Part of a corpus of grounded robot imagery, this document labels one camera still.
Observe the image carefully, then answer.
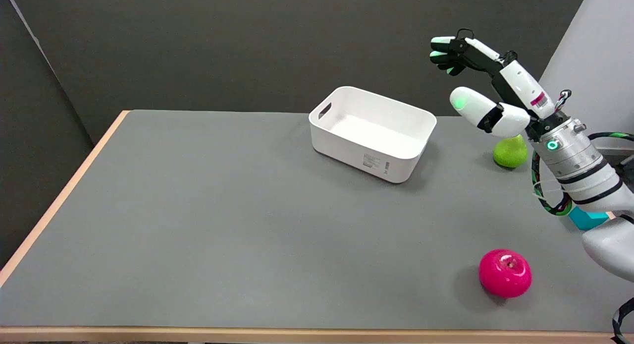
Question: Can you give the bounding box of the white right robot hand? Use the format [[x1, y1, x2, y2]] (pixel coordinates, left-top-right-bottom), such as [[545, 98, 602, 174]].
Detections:
[[429, 29, 572, 141]]

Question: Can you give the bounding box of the red apple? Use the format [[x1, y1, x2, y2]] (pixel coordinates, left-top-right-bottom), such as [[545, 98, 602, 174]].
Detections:
[[478, 249, 532, 299]]

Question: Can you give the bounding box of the green pear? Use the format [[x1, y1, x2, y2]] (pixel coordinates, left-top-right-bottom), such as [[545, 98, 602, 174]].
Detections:
[[493, 134, 529, 169]]

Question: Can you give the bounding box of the teal cube block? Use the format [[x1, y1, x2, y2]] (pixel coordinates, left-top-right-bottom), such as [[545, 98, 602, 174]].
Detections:
[[568, 207, 609, 230]]

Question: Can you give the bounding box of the white plastic bin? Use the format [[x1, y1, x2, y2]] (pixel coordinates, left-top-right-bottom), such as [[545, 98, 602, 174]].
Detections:
[[308, 86, 437, 184]]

